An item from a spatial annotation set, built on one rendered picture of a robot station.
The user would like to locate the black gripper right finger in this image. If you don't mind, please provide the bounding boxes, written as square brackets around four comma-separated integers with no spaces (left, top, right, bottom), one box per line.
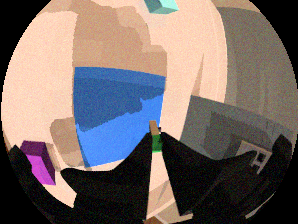
[161,132,257,217]

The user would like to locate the small teal block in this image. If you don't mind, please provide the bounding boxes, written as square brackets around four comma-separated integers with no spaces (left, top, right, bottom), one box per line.
[144,0,180,15]

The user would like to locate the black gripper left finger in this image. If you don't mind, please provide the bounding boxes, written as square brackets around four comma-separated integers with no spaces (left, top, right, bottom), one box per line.
[60,132,153,221]

